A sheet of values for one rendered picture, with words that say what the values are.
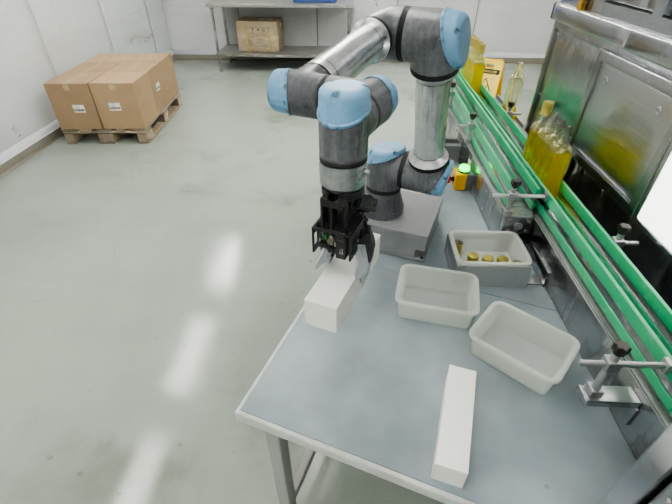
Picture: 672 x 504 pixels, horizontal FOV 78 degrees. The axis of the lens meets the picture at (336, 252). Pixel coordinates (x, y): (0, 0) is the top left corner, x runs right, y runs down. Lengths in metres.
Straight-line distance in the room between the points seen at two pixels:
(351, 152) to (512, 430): 0.71
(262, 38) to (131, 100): 2.84
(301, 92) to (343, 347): 0.65
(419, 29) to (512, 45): 6.65
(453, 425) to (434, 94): 0.75
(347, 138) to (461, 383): 0.62
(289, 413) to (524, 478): 0.50
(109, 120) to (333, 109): 4.06
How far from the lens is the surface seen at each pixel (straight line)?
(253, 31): 6.75
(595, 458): 1.09
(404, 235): 1.34
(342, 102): 0.59
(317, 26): 7.25
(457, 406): 0.97
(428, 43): 1.02
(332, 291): 0.73
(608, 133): 1.55
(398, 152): 1.29
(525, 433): 1.05
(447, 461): 0.90
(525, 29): 7.66
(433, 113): 1.13
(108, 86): 4.46
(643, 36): 1.52
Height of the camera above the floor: 1.60
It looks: 38 degrees down
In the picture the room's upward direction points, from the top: straight up
